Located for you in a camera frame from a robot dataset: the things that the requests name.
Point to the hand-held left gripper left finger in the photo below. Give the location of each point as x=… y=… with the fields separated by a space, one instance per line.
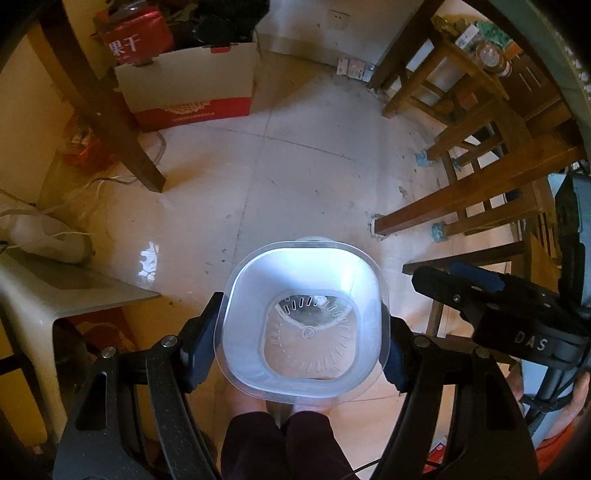
x=205 y=350

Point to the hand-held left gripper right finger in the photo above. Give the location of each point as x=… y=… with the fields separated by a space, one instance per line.
x=397 y=364

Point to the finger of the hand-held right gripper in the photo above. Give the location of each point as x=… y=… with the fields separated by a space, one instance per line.
x=480 y=277
x=438 y=286

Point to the clear plastic bin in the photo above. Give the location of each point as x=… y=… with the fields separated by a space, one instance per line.
x=249 y=332

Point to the person's right hand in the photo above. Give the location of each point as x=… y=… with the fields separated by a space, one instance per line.
x=579 y=397

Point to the large wooden chair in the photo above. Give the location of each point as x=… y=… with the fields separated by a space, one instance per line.
x=485 y=184

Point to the person's left leg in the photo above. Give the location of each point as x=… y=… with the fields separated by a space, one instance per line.
x=251 y=443

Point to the person's leg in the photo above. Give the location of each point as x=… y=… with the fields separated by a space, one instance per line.
x=251 y=443
x=314 y=443

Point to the person's right leg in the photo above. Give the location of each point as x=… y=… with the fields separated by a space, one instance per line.
x=314 y=443

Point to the white plastic stool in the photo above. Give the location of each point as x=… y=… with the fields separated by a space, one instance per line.
x=55 y=290

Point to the small wooden stool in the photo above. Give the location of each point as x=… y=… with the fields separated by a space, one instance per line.
x=415 y=87

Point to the white cloth bag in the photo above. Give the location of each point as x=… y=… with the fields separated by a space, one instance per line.
x=37 y=230

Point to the jar with brown contents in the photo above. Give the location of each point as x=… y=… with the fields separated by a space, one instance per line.
x=494 y=59

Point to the red plastic bag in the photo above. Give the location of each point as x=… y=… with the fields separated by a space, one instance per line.
x=87 y=152

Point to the small flat box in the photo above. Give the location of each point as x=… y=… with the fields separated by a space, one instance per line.
x=353 y=69

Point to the small white carton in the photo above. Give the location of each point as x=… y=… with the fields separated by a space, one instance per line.
x=467 y=36

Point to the green packet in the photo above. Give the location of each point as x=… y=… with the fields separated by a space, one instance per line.
x=501 y=32

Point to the white and red cardboard box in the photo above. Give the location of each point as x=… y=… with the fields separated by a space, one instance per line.
x=184 y=83

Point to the dark cloth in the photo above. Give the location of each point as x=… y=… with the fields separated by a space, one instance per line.
x=221 y=23

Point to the wall socket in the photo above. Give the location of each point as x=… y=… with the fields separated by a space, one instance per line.
x=339 y=19

